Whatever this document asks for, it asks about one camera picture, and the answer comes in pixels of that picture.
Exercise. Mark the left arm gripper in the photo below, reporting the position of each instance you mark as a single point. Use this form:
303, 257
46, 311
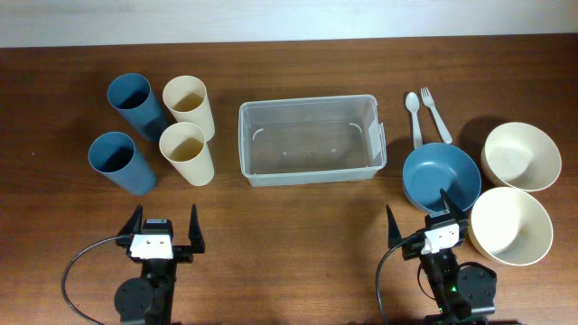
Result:
184, 254

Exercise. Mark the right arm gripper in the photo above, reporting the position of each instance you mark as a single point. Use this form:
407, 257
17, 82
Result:
461, 219

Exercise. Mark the blue bowl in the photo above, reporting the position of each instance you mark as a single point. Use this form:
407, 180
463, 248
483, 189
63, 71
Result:
439, 166

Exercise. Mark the cream bowl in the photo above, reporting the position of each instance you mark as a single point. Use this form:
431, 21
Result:
511, 227
521, 156

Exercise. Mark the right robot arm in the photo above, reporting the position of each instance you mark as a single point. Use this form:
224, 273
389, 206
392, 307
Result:
463, 293

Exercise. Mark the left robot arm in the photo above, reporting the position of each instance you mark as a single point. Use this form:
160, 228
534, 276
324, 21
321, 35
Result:
147, 299

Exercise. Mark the clear plastic container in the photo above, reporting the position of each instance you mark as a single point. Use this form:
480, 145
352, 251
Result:
311, 140

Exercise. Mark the cream cup front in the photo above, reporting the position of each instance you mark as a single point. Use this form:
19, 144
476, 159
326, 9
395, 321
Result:
185, 147

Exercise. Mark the cream cup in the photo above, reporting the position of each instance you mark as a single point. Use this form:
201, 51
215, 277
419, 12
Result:
185, 147
187, 99

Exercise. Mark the blue cup front left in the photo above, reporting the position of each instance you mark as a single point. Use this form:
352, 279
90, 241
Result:
115, 155

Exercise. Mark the blue cup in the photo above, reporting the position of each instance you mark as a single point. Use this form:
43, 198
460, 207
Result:
132, 96
115, 155

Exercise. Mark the white plastic spoon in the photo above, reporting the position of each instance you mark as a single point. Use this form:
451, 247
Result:
412, 105

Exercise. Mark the white plastic fork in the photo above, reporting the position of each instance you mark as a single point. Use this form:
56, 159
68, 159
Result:
428, 101

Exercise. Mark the cream cup back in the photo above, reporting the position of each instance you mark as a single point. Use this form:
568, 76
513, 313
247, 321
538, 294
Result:
187, 99

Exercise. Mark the blue cup back left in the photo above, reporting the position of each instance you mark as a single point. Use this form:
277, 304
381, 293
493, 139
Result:
132, 96

